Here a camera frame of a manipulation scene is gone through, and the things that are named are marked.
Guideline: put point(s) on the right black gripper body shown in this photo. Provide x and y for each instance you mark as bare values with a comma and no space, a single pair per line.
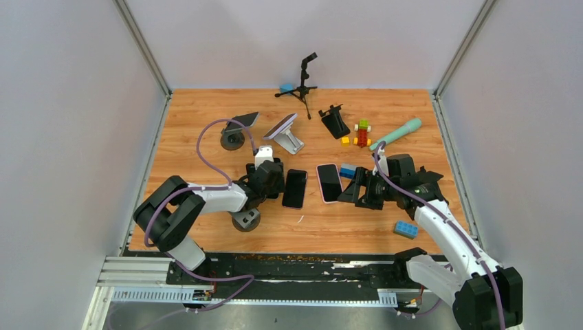
380,190

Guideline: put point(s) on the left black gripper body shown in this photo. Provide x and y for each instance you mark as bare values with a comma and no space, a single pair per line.
278,187

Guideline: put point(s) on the purple dark smartphone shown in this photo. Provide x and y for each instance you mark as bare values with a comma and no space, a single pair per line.
295,185

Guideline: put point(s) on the pink case smartphone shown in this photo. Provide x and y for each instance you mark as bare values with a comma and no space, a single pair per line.
329,182

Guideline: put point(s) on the grey round-base phone stand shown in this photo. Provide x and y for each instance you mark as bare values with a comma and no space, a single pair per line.
246,221

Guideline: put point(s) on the grey phone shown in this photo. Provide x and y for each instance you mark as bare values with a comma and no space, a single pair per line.
240,122

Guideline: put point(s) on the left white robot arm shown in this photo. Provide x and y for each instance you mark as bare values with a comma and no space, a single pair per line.
169,213

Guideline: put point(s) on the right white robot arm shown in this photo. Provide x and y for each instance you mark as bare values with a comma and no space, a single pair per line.
481,292

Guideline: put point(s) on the lavender phone on white stand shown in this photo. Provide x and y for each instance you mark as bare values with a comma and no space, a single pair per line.
284,124

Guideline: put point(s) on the white folding phone stand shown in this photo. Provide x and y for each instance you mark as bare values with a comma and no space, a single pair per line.
289,141

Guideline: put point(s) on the dark round-base phone stand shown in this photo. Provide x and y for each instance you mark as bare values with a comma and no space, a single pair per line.
232,141

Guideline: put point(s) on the black phone stand rear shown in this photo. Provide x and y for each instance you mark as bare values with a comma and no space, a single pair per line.
333,121

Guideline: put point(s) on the blue grey duplo brick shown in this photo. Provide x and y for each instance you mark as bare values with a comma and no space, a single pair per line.
347,171

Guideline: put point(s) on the yellow small cube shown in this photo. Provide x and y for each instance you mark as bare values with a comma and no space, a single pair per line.
345,141

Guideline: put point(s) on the red green toy brick car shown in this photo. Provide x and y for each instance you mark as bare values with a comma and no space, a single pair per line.
362,129

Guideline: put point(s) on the teal cylinder toy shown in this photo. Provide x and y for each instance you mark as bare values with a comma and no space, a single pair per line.
409,127

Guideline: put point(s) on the light blue duplo brick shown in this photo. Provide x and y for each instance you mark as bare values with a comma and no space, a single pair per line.
405,229

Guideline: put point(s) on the teal small block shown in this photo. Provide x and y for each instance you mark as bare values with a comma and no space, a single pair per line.
286,87

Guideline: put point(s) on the black mini tripod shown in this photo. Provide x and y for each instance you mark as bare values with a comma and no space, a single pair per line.
300,92

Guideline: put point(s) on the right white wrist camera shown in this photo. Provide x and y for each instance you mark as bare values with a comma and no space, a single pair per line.
381,165

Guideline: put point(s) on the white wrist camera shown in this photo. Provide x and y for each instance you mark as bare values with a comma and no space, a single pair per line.
381,165
264,153

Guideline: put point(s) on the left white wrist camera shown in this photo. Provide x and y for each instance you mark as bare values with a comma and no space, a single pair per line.
264,153

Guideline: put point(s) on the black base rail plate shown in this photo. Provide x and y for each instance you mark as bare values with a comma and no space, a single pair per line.
289,277

